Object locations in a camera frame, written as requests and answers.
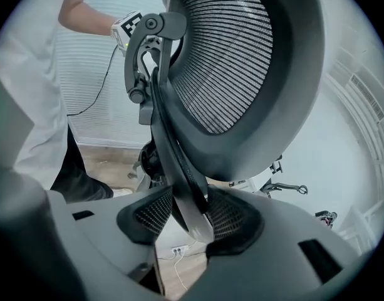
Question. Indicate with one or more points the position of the black mesh office chair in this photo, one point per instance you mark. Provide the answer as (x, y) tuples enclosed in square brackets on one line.
[(273, 136)]

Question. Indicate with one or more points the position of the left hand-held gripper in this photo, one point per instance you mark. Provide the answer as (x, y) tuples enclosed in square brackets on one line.
[(129, 25)]

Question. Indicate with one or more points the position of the person's white shirt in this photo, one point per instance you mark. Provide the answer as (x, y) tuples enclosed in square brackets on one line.
[(32, 74)]

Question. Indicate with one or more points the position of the white ceiling air vent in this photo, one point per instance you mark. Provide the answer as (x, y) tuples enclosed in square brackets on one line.
[(368, 96)]

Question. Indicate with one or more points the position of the person's black trousers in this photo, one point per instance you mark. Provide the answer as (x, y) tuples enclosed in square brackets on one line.
[(75, 174)]

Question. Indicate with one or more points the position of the white window blind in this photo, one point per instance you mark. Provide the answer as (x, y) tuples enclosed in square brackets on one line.
[(94, 105)]

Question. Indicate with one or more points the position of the white power strip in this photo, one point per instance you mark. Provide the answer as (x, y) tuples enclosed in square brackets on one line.
[(179, 249)]

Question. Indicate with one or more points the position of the black jointed stand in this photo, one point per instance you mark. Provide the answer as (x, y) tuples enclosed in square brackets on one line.
[(285, 185)]

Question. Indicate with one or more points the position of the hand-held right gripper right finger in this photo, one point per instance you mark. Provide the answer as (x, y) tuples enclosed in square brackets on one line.
[(267, 262)]

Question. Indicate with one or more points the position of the white drawer unit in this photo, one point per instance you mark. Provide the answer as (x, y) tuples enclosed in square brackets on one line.
[(246, 185)]

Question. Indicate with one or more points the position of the black and red device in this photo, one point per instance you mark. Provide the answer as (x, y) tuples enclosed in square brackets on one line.
[(327, 219)]

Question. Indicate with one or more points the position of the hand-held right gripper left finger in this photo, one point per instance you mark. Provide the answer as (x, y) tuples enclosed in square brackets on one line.
[(94, 230)]

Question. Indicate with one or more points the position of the person's left forearm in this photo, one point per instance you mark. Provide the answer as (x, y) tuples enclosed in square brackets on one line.
[(85, 16)]

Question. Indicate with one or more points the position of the person's white shoe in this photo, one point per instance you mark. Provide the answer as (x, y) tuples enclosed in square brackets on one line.
[(122, 192)]

